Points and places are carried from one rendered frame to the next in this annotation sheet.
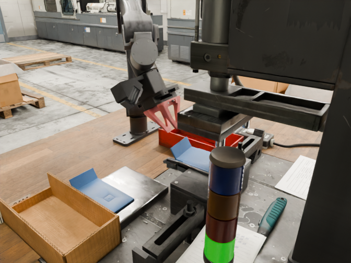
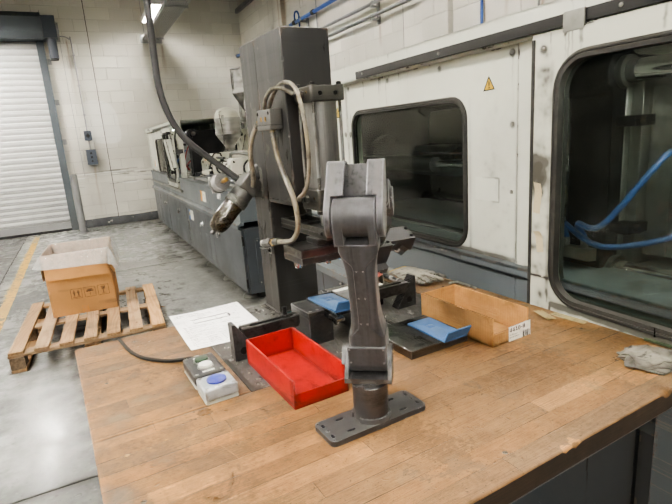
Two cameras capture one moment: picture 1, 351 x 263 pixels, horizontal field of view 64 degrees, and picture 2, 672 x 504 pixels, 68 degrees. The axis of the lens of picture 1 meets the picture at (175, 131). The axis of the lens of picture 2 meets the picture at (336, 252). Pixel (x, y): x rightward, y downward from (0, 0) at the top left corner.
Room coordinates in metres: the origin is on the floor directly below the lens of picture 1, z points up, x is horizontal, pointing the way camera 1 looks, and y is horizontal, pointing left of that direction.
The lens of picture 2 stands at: (1.68, 0.41, 1.40)
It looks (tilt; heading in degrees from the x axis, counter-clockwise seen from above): 13 degrees down; 203
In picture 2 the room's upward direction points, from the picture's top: 4 degrees counter-clockwise
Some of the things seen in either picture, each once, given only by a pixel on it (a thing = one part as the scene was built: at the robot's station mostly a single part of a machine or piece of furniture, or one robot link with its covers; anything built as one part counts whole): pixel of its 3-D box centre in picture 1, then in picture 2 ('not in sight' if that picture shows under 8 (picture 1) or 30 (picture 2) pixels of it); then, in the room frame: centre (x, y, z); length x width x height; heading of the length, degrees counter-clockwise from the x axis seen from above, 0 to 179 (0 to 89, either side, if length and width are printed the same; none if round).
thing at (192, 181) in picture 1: (213, 171); (334, 301); (0.55, -0.09, 0.98); 0.20 x 0.10 x 0.01; 143
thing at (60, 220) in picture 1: (56, 221); (472, 313); (0.44, 0.25, 0.93); 0.25 x 0.13 x 0.08; 53
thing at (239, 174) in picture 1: (225, 172); not in sight; (0.26, -0.06, 1.17); 0.04 x 0.04 x 0.03
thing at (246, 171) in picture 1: (212, 187); (335, 316); (0.55, -0.09, 0.94); 0.20 x 0.10 x 0.07; 143
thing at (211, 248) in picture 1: (219, 241); not in sight; (0.26, -0.06, 1.07); 0.04 x 0.04 x 0.03
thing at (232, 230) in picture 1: (221, 220); not in sight; (0.26, -0.06, 1.10); 0.04 x 0.04 x 0.03
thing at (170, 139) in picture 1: (199, 140); (293, 363); (0.81, -0.08, 0.93); 0.25 x 0.12 x 0.06; 53
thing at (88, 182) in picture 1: (101, 189); (438, 325); (0.54, 0.18, 0.93); 0.15 x 0.07 x 0.03; 52
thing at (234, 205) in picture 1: (223, 197); not in sight; (0.26, -0.06, 1.14); 0.04 x 0.04 x 0.03
